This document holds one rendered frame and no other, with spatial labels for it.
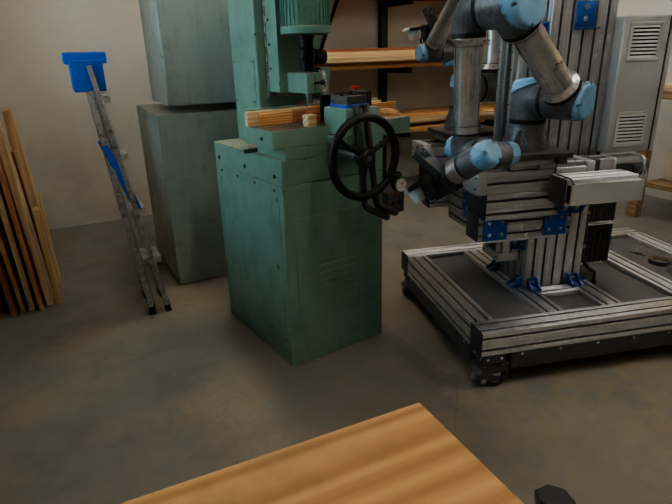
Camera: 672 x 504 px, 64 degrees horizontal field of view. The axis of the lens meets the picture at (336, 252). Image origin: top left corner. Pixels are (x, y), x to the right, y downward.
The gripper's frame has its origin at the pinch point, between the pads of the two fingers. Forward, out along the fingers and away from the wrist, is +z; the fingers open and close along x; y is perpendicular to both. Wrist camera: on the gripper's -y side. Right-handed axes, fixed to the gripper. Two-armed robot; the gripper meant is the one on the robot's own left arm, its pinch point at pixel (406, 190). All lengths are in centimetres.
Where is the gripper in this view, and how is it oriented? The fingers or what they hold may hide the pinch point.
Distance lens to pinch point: 174.8
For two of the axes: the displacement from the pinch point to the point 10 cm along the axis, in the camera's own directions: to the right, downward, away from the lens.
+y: 4.6, 8.9, 0.1
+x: 7.2, -3.8, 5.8
